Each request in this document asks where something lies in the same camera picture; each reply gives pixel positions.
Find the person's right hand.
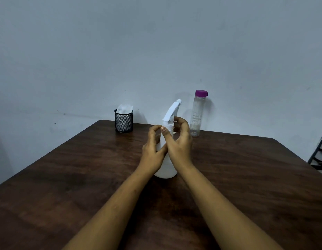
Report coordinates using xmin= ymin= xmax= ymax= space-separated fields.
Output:
xmin=160 ymin=116 xmax=194 ymax=171

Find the person's left hand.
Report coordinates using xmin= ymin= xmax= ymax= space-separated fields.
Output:
xmin=136 ymin=124 xmax=169 ymax=178

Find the white spray bottle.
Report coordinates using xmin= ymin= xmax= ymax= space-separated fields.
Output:
xmin=154 ymin=99 xmax=182 ymax=179

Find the person's left forearm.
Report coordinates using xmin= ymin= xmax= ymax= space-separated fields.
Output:
xmin=62 ymin=168 xmax=154 ymax=250

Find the person's right forearm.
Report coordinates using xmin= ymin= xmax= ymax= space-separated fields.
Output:
xmin=176 ymin=161 xmax=284 ymax=250

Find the clear bottle with purple cap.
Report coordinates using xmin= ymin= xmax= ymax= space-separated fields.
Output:
xmin=189 ymin=90 xmax=209 ymax=137

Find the black mesh cup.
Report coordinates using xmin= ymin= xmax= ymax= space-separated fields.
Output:
xmin=114 ymin=109 xmax=133 ymax=133

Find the white tissue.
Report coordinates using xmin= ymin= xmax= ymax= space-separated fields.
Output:
xmin=116 ymin=104 xmax=133 ymax=114

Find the black metal rack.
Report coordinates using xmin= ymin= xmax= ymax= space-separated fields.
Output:
xmin=308 ymin=126 xmax=322 ymax=171

